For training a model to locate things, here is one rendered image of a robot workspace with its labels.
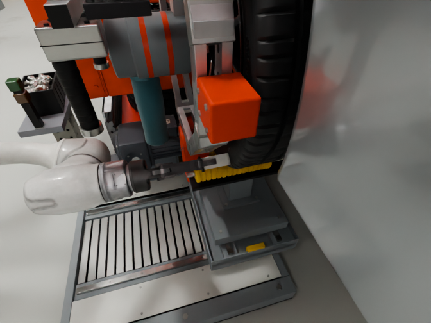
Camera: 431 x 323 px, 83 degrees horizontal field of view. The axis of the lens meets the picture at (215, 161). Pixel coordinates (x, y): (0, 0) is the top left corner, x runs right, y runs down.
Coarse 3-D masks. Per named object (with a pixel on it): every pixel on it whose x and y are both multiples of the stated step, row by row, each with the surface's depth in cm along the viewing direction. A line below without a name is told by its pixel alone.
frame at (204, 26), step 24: (192, 0) 33; (216, 0) 34; (192, 24) 34; (216, 24) 34; (192, 48) 37; (216, 48) 39; (192, 72) 41; (216, 72) 42; (192, 96) 83; (192, 144) 59; (216, 144) 49
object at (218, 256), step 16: (192, 192) 113; (272, 192) 113; (208, 224) 103; (288, 224) 102; (208, 240) 98; (240, 240) 98; (256, 240) 98; (272, 240) 96; (288, 240) 96; (208, 256) 93; (224, 256) 91; (240, 256) 93; (256, 256) 97
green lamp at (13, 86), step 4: (8, 80) 88; (12, 80) 88; (16, 80) 88; (20, 80) 90; (8, 84) 88; (12, 84) 88; (16, 84) 88; (20, 84) 90; (8, 88) 89; (12, 88) 89; (16, 88) 89; (20, 88) 90
